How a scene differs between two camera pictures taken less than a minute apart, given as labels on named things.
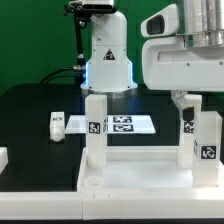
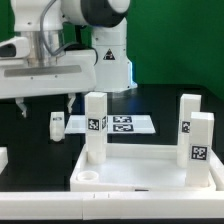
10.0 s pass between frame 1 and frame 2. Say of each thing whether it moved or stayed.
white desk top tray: moved
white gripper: moved
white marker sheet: stayed
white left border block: stayed
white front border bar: stayed
